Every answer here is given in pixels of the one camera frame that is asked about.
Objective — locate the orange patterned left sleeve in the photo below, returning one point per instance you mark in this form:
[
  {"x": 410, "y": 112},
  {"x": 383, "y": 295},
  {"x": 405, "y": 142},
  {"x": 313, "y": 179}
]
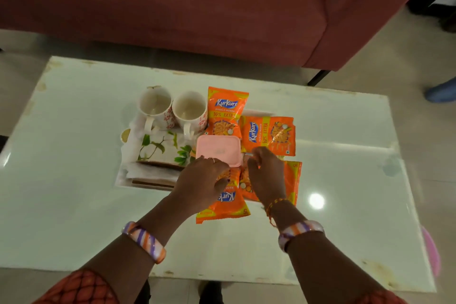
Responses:
[{"x": 80, "y": 289}]

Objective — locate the pink plastic box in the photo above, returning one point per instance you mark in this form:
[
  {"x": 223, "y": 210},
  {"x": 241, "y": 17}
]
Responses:
[{"x": 219, "y": 148}]

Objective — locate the person's left hand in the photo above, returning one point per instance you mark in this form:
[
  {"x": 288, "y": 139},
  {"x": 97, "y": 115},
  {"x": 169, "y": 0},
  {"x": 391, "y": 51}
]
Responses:
[{"x": 199, "y": 186}]

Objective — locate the person's left forearm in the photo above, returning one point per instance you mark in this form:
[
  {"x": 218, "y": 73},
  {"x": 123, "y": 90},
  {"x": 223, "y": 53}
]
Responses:
[{"x": 142, "y": 243}]

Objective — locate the white tissue paper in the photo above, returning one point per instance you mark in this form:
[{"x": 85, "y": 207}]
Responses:
[{"x": 142, "y": 172}]

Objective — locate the blue shoe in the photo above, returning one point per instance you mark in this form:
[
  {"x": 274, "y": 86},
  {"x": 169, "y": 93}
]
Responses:
[{"x": 441, "y": 90}]

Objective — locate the striped orange purple bangle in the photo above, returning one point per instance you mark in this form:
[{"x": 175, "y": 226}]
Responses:
[
  {"x": 146, "y": 241},
  {"x": 299, "y": 229}
]

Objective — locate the pink plastic stool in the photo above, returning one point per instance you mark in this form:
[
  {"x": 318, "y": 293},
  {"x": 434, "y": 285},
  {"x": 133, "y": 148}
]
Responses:
[{"x": 431, "y": 252}]

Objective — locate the person's right forearm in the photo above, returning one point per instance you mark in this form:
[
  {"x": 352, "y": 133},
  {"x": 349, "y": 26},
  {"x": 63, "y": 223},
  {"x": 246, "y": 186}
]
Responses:
[{"x": 320, "y": 261}]

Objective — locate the small golden spoon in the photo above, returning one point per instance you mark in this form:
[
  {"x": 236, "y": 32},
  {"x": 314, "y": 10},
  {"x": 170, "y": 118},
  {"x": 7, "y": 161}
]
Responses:
[{"x": 125, "y": 135}]

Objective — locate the white serving tray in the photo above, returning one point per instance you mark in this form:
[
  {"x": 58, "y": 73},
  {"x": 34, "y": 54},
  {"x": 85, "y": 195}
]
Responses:
[{"x": 124, "y": 181}]

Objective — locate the person's left thumb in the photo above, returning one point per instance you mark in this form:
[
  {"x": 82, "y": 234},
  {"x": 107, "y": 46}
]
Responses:
[{"x": 226, "y": 185}]

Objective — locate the person's right hand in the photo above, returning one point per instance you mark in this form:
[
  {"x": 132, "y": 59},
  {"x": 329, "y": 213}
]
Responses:
[{"x": 269, "y": 179}]

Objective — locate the maroon fabric sofa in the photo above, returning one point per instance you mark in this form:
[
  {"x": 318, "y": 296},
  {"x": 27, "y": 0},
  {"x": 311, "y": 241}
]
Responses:
[{"x": 178, "y": 4}]

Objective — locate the leaf print napkin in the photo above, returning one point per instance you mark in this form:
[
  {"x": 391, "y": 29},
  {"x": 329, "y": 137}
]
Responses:
[{"x": 164, "y": 147}]

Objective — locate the person's dark foot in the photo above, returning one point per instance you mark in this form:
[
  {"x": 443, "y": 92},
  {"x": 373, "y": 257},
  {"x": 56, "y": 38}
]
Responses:
[
  {"x": 144, "y": 293},
  {"x": 211, "y": 293}
]

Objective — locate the white floral cup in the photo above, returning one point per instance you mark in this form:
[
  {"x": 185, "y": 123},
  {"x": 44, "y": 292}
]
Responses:
[
  {"x": 155, "y": 106},
  {"x": 190, "y": 109}
]

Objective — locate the person's right thumb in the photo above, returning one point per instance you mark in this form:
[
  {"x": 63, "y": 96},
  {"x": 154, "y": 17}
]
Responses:
[{"x": 251, "y": 166}]

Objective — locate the orange snack packet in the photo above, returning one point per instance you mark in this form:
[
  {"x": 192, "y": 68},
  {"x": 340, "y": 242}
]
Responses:
[
  {"x": 228, "y": 205},
  {"x": 270, "y": 134},
  {"x": 293, "y": 179},
  {"x": 224, "y": 111}
]

